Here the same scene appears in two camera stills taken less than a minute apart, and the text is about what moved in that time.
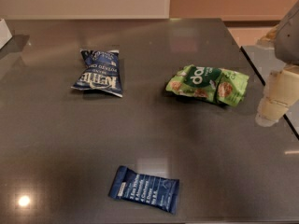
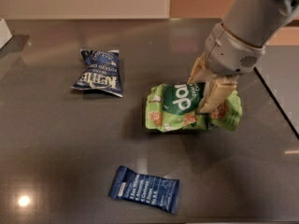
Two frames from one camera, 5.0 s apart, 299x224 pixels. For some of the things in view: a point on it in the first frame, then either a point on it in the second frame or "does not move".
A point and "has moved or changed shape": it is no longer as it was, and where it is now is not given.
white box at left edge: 5,34 does not move
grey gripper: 289,37 -> 230,56
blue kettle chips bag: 100,70 does not move
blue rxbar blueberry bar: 154,190 does not move
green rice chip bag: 210,84 has moved or changed shape
